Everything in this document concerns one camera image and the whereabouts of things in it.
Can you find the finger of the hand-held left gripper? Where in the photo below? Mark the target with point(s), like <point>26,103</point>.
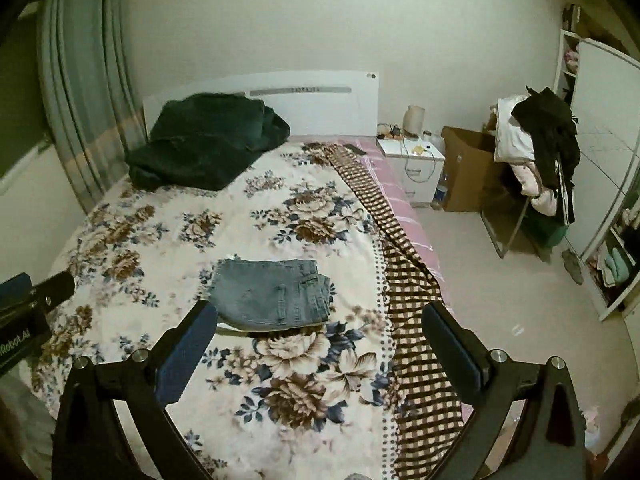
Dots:
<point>55,287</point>

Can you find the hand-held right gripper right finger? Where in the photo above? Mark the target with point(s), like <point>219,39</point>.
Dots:
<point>454,355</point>

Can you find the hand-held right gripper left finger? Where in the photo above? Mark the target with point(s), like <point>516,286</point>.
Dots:
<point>186,355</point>

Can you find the blue jeans pants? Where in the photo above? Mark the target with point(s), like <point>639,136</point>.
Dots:
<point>272,295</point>

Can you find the brown checked cloth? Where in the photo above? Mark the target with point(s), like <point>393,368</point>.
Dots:
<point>425,375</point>

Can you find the floral bed blanket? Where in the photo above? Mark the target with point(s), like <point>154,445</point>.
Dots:
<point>200,220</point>

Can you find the grey slipper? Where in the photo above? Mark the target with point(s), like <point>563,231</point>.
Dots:
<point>573,266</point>

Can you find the pink bed sheet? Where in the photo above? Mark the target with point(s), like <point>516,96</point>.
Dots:
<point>407,207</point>

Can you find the green bin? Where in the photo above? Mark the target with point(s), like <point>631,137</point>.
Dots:
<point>552,234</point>

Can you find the clear plastic bottle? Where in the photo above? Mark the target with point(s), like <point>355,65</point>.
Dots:
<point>440,194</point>

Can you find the brown cardboard box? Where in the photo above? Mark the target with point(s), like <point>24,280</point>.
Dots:
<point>467,170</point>

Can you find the pale pink clothing pile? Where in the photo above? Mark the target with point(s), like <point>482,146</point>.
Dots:
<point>540,190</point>

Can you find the white nightstand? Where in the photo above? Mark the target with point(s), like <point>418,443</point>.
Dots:
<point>417,170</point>

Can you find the grey striped curtain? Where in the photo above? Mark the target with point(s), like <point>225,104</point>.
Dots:
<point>85,90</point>

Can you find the dark green blanket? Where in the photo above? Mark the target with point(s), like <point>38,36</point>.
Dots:
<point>200,142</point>

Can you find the black remote control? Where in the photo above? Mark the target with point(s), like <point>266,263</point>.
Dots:
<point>354,149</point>

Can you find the white garment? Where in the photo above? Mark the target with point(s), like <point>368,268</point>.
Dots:
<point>512,132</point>

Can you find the black garment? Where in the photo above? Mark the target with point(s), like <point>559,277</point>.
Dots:
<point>552,140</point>

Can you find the beige table lamp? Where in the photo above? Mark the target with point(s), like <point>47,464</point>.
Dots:
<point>415,120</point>

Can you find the white wardrobe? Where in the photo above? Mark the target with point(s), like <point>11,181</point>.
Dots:
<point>600,125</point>

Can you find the white headboard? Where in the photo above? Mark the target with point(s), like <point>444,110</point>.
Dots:
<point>320,112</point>

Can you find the metal frame chair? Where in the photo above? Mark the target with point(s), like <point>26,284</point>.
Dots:
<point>505,227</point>

